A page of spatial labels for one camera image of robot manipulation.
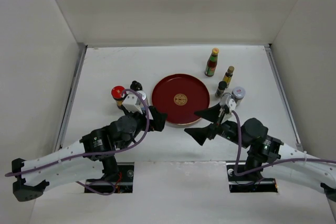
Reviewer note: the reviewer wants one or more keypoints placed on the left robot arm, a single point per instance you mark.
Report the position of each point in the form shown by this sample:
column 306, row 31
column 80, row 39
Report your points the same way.
column 91, row 157

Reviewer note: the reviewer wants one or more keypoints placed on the yellow-cap chili sauce bottle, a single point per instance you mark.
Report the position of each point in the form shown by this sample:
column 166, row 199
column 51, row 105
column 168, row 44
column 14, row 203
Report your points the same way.
column 212, row 63

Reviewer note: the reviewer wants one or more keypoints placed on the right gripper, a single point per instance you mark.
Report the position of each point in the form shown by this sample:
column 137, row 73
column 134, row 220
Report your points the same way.
column 211, row 114

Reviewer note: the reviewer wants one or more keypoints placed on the small black-cap pepper jar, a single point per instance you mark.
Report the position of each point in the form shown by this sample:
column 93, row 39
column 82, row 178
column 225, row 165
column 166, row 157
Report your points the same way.
column 222, row 85

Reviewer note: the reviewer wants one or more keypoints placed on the small brown-cap yellow bottle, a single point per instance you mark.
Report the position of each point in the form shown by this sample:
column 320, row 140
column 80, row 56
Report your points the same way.
column 228, row 75

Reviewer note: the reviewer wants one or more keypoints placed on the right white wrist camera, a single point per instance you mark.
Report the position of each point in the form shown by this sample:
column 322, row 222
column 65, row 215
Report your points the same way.
column 227, row 103

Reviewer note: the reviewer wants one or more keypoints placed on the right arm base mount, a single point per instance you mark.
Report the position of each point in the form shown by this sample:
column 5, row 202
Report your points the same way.
column 250, row 183

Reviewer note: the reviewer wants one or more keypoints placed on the red round lacquer tray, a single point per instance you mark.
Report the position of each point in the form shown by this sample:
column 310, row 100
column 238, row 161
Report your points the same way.
column 179, row 96

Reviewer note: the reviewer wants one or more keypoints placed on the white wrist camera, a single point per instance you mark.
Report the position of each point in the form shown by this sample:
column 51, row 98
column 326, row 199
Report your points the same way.
column 227, row 103
column 132, row 103

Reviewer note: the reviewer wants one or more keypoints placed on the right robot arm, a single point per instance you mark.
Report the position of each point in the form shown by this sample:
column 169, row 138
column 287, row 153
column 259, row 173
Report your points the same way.
column 260, row 154

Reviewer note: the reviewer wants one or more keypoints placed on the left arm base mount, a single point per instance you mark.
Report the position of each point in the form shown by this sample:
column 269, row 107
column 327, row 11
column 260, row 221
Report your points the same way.
column 120, row 183

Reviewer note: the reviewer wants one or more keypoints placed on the silver-lid brown spice jar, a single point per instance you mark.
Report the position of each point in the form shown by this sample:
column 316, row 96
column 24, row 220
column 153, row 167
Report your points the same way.
column 238, row 94

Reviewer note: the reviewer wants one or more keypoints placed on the black-cap white salt grinder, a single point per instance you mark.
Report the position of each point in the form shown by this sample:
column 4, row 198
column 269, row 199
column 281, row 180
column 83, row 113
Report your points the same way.
column 136, row 86

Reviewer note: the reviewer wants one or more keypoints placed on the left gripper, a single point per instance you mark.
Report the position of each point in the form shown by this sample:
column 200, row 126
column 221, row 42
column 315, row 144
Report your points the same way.
column 158, row 123

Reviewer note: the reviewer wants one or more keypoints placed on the red-lid sauce jar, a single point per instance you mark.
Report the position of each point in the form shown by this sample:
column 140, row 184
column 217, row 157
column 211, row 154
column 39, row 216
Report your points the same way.
column 117, row 95

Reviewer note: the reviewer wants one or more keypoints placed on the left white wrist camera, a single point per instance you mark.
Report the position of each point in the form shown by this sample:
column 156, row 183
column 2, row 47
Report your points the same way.
column 132, row 103

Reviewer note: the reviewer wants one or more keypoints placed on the silver-lid blue-band spice jar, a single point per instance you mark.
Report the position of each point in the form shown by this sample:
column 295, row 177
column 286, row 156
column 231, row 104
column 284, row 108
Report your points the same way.
column 144, row 98

